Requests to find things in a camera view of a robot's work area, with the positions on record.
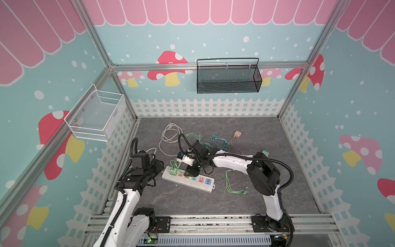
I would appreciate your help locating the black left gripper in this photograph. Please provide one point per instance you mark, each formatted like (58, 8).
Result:
(159, 167)

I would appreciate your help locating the large white colourful power strip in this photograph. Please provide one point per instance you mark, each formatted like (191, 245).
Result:
(200, 182)

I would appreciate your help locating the pink plug adapter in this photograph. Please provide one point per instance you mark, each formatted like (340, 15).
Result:
(236, 135)

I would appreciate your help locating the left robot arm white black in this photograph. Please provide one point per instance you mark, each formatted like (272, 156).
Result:
(126, 224)

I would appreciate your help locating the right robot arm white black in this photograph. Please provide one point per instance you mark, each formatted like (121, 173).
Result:
(268, 176)

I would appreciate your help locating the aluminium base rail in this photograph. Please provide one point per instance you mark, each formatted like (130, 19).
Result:
(243, 224)

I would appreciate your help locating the grey slotted cable duct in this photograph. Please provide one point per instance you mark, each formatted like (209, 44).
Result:
(207, 241)

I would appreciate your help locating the white wire mesh basket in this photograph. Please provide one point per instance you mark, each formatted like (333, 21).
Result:
(96, 115)

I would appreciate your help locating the black wire mesh basket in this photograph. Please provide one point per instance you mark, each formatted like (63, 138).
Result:
(228, 75)

